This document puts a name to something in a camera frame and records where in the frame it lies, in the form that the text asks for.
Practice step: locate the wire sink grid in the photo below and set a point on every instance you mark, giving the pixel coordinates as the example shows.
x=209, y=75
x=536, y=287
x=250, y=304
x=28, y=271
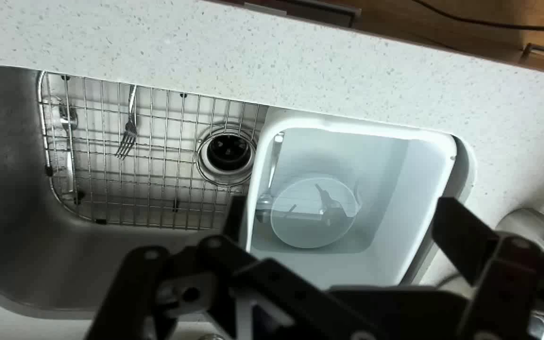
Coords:
x=158, y=185

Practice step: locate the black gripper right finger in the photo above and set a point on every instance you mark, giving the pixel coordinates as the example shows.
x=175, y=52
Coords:
x=507, y=273

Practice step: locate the white plastic dish tub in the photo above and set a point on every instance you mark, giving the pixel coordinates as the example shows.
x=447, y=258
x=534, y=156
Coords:
x=398, y=179

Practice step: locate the steel kitchen sink basin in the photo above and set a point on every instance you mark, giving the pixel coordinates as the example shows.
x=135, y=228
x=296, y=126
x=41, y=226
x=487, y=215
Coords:
x=58, y=266

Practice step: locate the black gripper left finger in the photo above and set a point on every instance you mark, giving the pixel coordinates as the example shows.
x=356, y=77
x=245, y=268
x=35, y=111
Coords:
x=241, y=296

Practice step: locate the metal fork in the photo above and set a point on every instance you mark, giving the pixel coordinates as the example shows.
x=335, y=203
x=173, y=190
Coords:
x=130, y=134

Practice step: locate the round plate in tub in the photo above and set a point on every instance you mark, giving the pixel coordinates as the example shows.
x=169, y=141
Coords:
x=315, y=213

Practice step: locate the chrome faucet base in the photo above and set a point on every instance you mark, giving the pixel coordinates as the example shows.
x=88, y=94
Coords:
x=526, y=224

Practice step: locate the steel sink drain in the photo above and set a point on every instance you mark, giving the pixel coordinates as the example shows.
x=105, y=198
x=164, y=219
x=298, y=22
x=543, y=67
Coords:
x=226, y=154

